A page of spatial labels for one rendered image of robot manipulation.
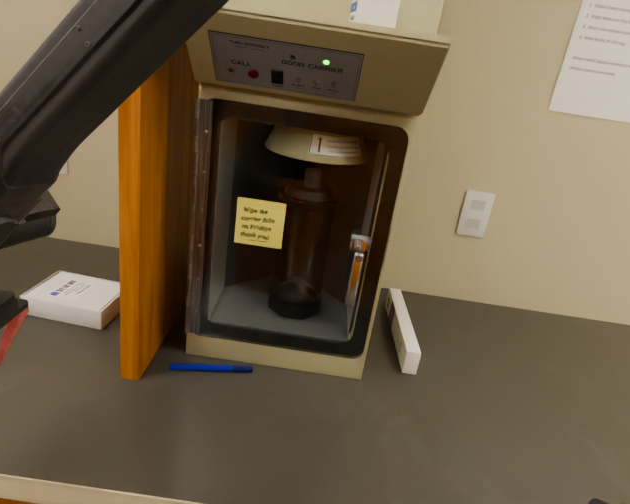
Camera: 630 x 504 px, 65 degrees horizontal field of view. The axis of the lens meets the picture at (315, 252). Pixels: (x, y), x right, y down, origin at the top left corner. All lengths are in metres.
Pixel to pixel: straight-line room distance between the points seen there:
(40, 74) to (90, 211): 1.00
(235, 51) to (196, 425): 0.53
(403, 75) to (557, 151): 0.69
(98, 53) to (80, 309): 0.70
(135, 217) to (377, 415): 0.49
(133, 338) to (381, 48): 0.56
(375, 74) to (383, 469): 0.54
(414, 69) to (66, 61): 0.42
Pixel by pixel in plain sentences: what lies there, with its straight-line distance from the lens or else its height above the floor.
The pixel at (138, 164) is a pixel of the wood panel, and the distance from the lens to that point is 0.71.
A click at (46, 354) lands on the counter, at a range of 0.96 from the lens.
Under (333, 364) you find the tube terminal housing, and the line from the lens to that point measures 0.90.
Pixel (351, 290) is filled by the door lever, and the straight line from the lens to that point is 0.75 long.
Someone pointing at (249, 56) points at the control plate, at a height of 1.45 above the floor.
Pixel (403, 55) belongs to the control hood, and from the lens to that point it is 0.64.
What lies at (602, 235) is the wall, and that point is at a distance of 1.40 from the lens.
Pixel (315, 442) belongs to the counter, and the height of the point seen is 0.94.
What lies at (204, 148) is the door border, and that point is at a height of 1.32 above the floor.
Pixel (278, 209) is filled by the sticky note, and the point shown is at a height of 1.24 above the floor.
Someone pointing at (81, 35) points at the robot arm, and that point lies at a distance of 0.37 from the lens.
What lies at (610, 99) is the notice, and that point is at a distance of 1.31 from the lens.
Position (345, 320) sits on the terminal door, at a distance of 0.84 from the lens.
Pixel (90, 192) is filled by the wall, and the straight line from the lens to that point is 1.36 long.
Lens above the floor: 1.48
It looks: 22 degrees down
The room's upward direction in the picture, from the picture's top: 9 degrees clockwise
